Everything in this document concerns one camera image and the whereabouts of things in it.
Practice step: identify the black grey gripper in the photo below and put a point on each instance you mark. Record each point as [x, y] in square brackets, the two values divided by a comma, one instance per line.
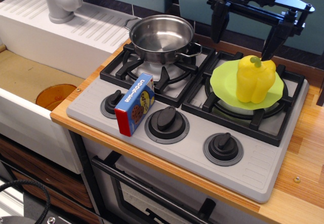
[286, 18]

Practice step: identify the white toy sink unit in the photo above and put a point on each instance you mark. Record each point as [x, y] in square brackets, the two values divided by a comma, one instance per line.
[37, 54]

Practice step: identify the black left burner grate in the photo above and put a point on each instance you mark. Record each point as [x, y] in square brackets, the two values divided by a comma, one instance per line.
[172, 82]

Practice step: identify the black right stove knob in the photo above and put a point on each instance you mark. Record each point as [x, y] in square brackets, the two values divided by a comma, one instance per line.
[223, 149]

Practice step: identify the black middle stove knob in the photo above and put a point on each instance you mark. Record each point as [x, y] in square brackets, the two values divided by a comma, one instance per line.
[167, 126]

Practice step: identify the oven door with window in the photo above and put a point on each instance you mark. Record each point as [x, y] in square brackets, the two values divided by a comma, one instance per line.
[136, 208]

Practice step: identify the grey toy stove top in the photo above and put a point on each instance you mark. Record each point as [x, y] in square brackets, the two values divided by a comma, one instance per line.
[253, 176]

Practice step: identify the lime green plate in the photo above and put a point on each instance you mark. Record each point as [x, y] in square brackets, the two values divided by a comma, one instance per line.
[223, 83]

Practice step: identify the black right burner grate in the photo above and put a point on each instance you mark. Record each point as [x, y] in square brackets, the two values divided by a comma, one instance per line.
[273, 125]

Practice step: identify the black stove knob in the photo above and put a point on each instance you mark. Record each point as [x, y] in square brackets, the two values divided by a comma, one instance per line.
[223, 149]
[109, 103]
[167, 126]

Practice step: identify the orange sink drain disc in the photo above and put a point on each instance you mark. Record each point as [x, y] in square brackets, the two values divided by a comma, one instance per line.
[52, 96]

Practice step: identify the grey toy faucet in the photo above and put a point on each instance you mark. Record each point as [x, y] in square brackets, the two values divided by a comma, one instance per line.
[62, 11]

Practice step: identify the yellow toy bell pepper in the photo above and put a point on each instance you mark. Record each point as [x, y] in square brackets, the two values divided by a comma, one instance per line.
[254, 78]

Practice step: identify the stainless steel pot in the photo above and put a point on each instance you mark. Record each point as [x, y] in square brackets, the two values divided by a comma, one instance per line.
[162, 39]

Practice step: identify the wooden drawer front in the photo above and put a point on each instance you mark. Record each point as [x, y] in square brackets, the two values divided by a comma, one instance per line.
[67, 190]

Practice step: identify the black oven door handle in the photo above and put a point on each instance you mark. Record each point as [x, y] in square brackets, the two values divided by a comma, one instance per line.
[108, 166]

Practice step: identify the black left stove knob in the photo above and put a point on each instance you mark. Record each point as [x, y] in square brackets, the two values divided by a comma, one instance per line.
[109, 103]

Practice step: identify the black burner grate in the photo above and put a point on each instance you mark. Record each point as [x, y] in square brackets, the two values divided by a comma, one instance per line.
[273, 125]
[172, 82]

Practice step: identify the blue cookie box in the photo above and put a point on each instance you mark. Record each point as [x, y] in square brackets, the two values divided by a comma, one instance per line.
[135, 104]

